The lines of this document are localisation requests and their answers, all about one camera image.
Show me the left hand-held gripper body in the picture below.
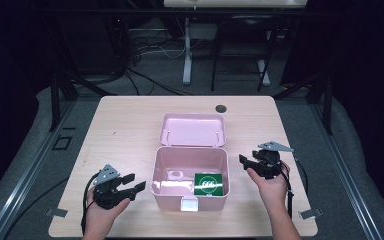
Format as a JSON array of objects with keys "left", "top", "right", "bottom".
[{"left": 92, "top": 163, "right": 132, "bottom": 211}]

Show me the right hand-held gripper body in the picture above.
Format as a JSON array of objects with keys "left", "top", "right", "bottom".
[{"left": 252, "top": 140, "right": 295, "bottom": 180}]

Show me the green card packet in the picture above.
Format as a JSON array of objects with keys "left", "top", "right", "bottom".
[{"left": 192, "top": 172, "right": 225, "bottom": 197}]

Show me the pink plastic storage box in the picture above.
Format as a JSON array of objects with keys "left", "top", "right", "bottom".
[{"left": 150, "top": 112, "right": 231, "bottom": 213}]

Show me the person's left hand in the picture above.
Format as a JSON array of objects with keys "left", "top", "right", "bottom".
[{"left": 83, "top": 186, "right": 132, "bottom": 232}]

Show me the person's right hand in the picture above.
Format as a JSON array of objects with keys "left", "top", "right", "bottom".
[{"left": 246, "top": 161, "right": 292, "bottom": 205}]

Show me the white desk with legs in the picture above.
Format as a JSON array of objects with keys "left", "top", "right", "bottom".
[{"left": 162, "top": 0, "right": 310, "bottom": 86}]

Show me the black chair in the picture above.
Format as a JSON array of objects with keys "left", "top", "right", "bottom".
[{"left": 210, "top": 14, "right": 280, "bottom": 93}]

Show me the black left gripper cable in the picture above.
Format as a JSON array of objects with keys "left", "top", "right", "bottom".
[{"left": 80, "top": 171, "right": 102, "bottom": 236}]

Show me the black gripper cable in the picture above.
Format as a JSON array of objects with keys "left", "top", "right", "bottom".
[
  {"left": 80, "top": 171, "right": 102, "bottom": 236},
  {"left": 279, "top": 156, "right": 310, "bottom": 220}
]

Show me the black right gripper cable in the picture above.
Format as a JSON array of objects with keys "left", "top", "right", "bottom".
[{"left": 279, "top": 156, "right": 310, "bottom": 220}]

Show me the metal table bracket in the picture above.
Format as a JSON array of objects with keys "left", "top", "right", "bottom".
[
  {"left": 44, "top": 207, "right": 69, "bottom": 219},
  {"left": 298, "top": 207, "right": 324, "bottom": 221}
]

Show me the black floor cable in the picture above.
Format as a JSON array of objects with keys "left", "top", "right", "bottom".
[{"left": 2, "top": 176, "right": 70, "bottom": 240}]

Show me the aluminium floor rail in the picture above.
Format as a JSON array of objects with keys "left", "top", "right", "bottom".
[
  {"left": 308, "top": 99, "right": 384, "bottom": 240},
  {"left": 0, "top": 99, "right": 78, "bottom": 240}
]

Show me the black metal frame stand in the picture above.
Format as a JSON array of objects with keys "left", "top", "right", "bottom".
[
  {"left": 272, "top": 70, "right": 335, "bottom": 137},
  {"left": 47, "top": 70, "right": 80, "bottom": 133}
]

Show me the tangle of floor cables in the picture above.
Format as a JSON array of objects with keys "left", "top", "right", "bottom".
[{"left": 122, "top": 31, "right": 196, "bottom": 97}]

